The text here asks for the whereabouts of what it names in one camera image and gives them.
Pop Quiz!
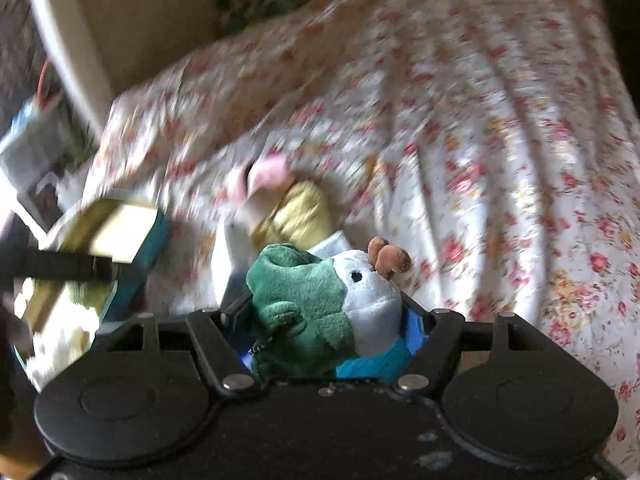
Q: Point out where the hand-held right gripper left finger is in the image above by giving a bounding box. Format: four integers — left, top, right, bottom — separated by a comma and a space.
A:
95, 294, 266, 399

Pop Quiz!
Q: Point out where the white planter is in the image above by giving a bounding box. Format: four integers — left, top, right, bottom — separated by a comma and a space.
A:
0, 102, 98, 228

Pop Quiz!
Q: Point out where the yellow plush toy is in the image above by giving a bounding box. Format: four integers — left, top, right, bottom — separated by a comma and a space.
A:
252, 181, 337, 257

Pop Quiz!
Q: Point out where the floral bedsheet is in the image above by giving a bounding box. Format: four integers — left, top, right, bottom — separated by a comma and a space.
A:
82, 0, 640, 468

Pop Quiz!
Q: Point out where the pink cloth bundle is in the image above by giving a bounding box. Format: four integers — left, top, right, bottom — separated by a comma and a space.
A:
226, 154, 297, 202

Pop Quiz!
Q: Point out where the gold metal tray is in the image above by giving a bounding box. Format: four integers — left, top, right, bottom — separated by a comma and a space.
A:
12, 187, 172, 393

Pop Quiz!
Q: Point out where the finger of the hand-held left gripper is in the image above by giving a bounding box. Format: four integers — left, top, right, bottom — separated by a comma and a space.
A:
0, 251, 119, 284

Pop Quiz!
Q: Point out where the green and white plush toy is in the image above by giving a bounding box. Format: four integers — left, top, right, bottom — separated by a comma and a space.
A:
246, 236, 413, 380

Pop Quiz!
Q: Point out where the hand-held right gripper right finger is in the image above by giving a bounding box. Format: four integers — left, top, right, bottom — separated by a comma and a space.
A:
335, 304, 552, 397

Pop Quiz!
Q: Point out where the round glass side table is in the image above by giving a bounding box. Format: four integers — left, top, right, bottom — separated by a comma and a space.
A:
22, 0, 118, 133

